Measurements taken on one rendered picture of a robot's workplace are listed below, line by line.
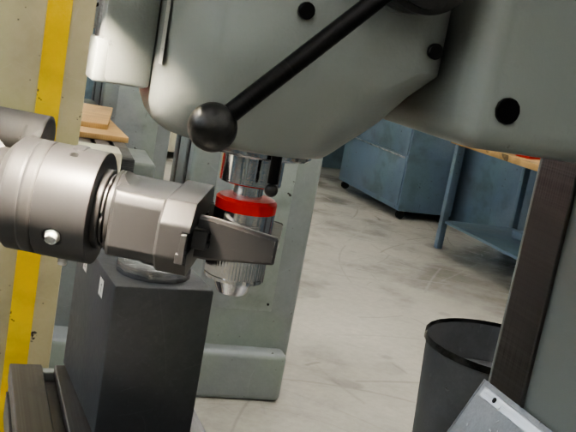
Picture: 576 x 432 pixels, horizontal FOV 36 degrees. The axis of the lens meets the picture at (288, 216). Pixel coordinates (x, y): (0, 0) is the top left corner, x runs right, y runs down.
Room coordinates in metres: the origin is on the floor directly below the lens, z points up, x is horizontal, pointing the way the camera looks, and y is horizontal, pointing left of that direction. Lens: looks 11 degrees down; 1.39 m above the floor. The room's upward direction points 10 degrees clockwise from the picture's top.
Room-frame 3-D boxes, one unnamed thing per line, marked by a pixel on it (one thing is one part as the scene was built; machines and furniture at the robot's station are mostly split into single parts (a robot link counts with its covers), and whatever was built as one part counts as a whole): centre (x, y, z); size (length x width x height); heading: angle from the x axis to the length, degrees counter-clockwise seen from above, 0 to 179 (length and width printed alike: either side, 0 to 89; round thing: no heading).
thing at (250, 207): (0.67, 0.03, 1.26); 0.05 x 0.05 x 0.01
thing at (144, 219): (0.67, 0.12, 1.24); 0.13 x 0.12 x 0.10; 179
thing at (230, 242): (0.64, 0.03, 1.24); 0.06 x 0.02 x 0.03; 89
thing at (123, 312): (1.08, 0.17, 1.00); 0.22 x 0.12 x 0.20; 25
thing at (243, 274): (0.67, 0.03, 1.23); 0.05 x 0.05 x 0.06
